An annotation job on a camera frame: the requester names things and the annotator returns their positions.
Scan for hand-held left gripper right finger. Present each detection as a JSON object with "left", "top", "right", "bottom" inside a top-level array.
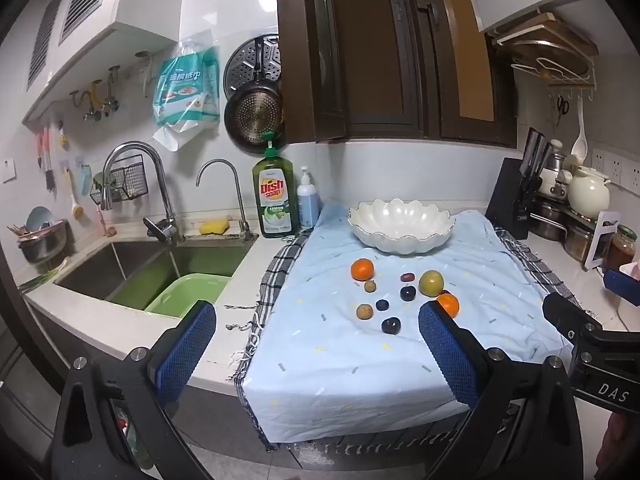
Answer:
[{"left": 417, "top": 301, "right": 586, "bottom": 480}]

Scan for steel pot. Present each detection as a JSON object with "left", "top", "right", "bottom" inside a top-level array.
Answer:
[{"left": 529, "top": 199, "right": 571, "bottom": 241}]

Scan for black white checkered cloth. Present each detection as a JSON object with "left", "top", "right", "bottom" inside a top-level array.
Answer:
[{"left": 225, "top": 227, "right": 596, "bottom": 453}]

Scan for white plastic stand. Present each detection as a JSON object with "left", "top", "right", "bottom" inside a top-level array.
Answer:
[{"left": 584, "top": 211, "right": 622, "bottom": 268}]

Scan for green round fruit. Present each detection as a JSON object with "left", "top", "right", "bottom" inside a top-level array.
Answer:
[{"left": 418, "top": 270, "right": 445, "bottom": 296}]

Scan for white scalloped bowl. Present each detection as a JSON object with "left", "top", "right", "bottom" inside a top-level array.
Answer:
[{"left": 347, "top": 198, "right": 457, "bottom": 254}]

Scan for black handled knives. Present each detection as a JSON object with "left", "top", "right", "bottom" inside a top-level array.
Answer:
[{"left": 522, "top": 127, "right": 553, "bottom": 181}]

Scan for paper towel pack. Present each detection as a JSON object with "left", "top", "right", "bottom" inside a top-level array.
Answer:
[{"left": 151, "top": 30, "right": 221, "bottom": 151}]

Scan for round perforated steamer plate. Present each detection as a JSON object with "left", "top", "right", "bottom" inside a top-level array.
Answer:
[{"left": 223, "top": 33, "right": 281, "bottom": 98}]

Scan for white wire rack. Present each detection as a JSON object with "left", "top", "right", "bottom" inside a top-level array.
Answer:
[{"left": 510, "top": 57, "right": 598, "bottom": 101}]

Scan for steel container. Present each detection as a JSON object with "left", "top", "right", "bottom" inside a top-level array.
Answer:
[{"left": 565, "top": 220, "right": 598, "bottom": 263}]

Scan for white ladle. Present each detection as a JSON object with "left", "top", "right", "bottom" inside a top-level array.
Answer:
[{"left": 571, "top": 96, "right": 587, "bottom": 157}]

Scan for black knife block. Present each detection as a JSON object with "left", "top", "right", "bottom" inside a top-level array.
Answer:
[{"left": 485, "top": 157, "right": 543, "bottom": 240}]

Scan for person's right hand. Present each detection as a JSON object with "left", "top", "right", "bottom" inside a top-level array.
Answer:
[{"left": 595, "top": 412, "right": 640, "bottom": 468}]

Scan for metal pipe valves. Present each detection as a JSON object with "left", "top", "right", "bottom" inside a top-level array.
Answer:
[{"left": 70, "top": 65, "right": 121, "bottom": 122}]

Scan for white teapot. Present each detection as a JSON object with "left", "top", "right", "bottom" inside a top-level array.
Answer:
[{"left": 567, "top": 166, "right": 612, "bottom": 219}]

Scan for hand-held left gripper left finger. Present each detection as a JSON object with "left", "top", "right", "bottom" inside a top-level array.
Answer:
[{"left": 47, "top": 300, "right": 218, "bottom": 480}]

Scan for black wire basket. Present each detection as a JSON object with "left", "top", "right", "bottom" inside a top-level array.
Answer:
[{"left": 90, "top": 154, "right": 149, "bottom": 204}]

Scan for green dish soap bottle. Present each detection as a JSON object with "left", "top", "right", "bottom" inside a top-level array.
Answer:
[{"left": 252, "top": 131, "right": 300, "bottom": 239}]

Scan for light blue patterned cloth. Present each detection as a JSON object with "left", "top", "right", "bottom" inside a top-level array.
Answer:
[{"left": 235, "top": 203, "right": 573, "bottom": 445}]

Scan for steel colander with dishes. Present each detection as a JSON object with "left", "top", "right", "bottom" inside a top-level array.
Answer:
[{"left": 7, "top": 206, "right": 68, "bottom": 263}]

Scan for hanging cleaning brushes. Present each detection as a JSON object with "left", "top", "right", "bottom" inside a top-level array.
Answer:
[{"left": 35, "top": 120, "right": 108, "bottom": 236}]

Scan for tall steel faucet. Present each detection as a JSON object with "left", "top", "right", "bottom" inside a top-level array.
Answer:
[{"left": 101, "top": 141, "right": 183, "bottom": 244}]

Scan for dark brown window frame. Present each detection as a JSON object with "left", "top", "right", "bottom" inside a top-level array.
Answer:
[{"left": 274, "top": 0, "right": 518, "bottom": 148}]

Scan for green plastic basin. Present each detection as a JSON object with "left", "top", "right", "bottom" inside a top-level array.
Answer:
[{"left": 145, "top": 273, "right": 232, "bottom": 318}]

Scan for blue pump soap bottle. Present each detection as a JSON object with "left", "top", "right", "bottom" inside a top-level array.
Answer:
[{"left": 297, "top": 166, "right": 321, "bottom": 229}]

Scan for glass jar red contents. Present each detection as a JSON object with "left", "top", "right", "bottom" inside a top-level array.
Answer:
[{"left": 602, "top": 225, "right": 638, "bottom": 271}]

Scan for black frying pan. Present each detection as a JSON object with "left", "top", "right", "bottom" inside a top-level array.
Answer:
[{"left": 223, "top": 35, "right": 286, "bottom": 155}]

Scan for wooden cutting boards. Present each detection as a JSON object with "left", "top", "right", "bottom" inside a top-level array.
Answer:
[{"left": 487, "top": 12, "right": 599, "bottom": 78}]

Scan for white louvered wall cabinet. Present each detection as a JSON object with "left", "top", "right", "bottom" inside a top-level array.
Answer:
[{"left": 0, "top": 0, "right": 188, "bottom": 126}]

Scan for white wall outlets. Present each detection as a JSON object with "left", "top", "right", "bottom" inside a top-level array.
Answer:
[{"left": 591, "top": 147, "right": 640, "bottom": 191}]

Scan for small steel faucet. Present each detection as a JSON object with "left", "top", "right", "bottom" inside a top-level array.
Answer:
[{"left": 196, "top": 159, "right": 252, "bottom": 241}]

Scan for steel sink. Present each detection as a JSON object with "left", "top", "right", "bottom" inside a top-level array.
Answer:
[{"left": 54, "top": 240, "right": 253, "bottom": 318}]

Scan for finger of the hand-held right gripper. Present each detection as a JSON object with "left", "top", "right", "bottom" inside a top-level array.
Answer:
[
  {"left": 542, "top": 292, "right": 603, "bottom": 348},
  {"left": 602, "top": 269, "right": 640, "bottom": 307}
]

